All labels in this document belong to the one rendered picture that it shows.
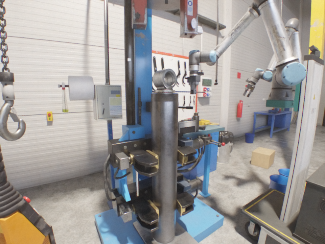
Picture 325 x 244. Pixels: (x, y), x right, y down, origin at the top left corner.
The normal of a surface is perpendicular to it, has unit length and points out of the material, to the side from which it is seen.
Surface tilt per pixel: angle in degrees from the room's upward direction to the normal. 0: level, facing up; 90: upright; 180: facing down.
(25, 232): 90
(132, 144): 90
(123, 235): 0
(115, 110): 90
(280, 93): 70
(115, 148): 90
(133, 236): 0
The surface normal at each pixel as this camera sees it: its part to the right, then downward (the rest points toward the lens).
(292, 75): -0.36, 0.23
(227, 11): 0.55, 0.14
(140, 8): 0.22, 0.16
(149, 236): 0.00, -0.99
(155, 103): -0.64, 0.13
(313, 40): -0.83, 0.09
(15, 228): 0.98, 0.04
